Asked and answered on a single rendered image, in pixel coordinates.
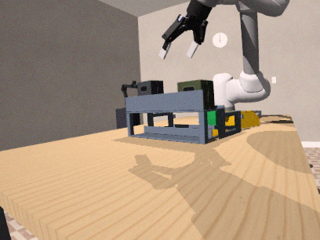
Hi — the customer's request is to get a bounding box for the yellow bin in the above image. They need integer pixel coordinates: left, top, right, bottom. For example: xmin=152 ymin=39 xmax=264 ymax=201
xmin=225 ymin=111 xmax=260 ymax=129

